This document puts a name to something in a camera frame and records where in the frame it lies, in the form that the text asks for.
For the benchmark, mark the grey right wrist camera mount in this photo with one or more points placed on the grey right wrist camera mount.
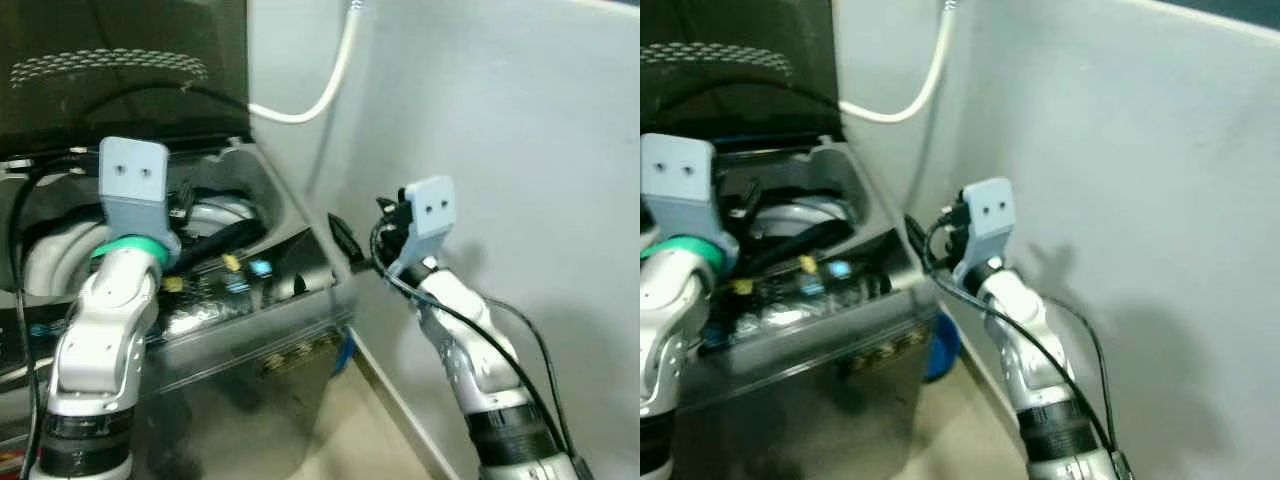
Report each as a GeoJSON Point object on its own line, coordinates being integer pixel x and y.
{"type": "Point", "coordinates": [990, 210]}
{"type": "Point", "coordinates": [430, 205]}

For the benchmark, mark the silver washer drum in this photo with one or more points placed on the silver washer drum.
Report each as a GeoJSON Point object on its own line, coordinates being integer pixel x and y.
{"type": "Point", "coordinates": [60, 255]}
{"type": "Point", "coordinates": [800, 212]}

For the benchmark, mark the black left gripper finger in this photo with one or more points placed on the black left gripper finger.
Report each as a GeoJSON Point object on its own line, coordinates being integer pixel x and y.
{"type": "Point", "coordinates": [795, 247]}
{"type": "Point", "coordinates": [225, 243]}

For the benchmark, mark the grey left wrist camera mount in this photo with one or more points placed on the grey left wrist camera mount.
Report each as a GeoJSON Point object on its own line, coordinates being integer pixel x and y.
{"type": "Point", "coordinates": [135, 190]}
{"type": "Point", "coordinates": [675, 185]}

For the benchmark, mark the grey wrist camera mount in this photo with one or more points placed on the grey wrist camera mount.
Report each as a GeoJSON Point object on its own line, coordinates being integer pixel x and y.
{"type": "Point", "coordinates": [430, 205]}
{"type": "Point", "coordinates": [990, 210]}
{"type": "Point", "coordinates": [135, 190]}
{"type": "Point", "coordinates": [675, 185]}

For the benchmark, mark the grey top-load washing machine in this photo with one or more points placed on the grey top-load washing machine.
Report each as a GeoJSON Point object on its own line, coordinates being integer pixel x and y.
{"type": "Point", "coordinates": [850, 385]}
{"type": "Point", "coordinates": [250, 365]}

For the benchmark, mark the black washer control panel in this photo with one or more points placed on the black washer control panel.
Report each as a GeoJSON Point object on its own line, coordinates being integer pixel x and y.
{"type": "Point", "coordinates": [830, 295]}
{"type": "Point", "coordinates": [240, 295]}

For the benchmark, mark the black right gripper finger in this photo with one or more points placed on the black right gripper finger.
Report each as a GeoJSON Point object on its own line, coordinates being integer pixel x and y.
{"type": "Point", "coordinates": [916, 235]}
{"type": "Point", "coordinates": [346, 238]}

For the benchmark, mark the dark tinted washer lid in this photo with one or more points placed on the dark tinted washer lid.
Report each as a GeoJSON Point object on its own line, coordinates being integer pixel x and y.
{"type": "Point", "coordinates": [740, 30]}
{"type": "Point", "coordinates": [120, 40]}

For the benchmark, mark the blue plastic basin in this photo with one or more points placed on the blue plastic basin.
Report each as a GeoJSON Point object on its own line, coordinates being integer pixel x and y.
{"type": "Point", "coordinates": [347, 354]}
{"type": "Point", "coordinates": [945, 348]}

